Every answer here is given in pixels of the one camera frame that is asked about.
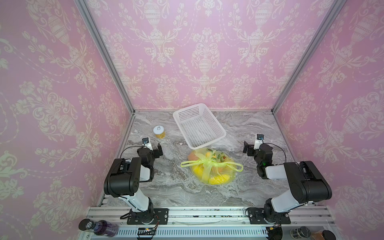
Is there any yellow-green plastic bag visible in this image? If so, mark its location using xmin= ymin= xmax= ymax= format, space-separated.
xmin=181 ymin=148 xmax=244 ymax=185

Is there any white plastic basket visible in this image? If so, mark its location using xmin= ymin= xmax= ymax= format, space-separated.
xmin=173 ymin=103 xmax=227 ymax=150

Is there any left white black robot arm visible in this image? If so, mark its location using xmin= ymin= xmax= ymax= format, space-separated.
xmin=104 ymin=144 xmax=163 ymax=225

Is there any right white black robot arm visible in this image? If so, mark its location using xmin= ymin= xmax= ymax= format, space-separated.
xmin=243 ymin=142 xmax=332 ymax=224

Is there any glass jar metal lid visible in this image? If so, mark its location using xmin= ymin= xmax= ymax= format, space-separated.
xmin=290 ymin=226 xmax=312 ymax=240

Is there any dark round lid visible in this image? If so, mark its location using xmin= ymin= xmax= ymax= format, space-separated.
xmin=321 ymin=230 xmax=336 ymax=240

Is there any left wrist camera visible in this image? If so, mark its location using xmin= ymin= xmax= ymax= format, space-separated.
xmin=142 ymin=137 xmax=153 ymax=150

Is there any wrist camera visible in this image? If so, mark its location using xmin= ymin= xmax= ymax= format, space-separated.
xmin=254 ymin=134 xmax=265 ymax=150
xmin=142 ymin=137 xmax=153 ymax=150

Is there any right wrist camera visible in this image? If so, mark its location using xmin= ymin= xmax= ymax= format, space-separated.
xmin=254 ymin=134 xmax=265 ymax=150

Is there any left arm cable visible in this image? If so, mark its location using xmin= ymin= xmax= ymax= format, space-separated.
xmin=119 ymin=145 xmax=143 ymax=160

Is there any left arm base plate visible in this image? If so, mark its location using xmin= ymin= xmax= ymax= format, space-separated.
xmin=127 ymin=208 xmax=169 ymax=225

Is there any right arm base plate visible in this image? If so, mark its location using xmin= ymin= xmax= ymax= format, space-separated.
xmin=245 ymin=207 xmax=291 ymax=225

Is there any aluminium mounting rail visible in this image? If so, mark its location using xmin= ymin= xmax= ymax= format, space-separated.
xmin=87 ymin=206 xmax=343 ymax=240

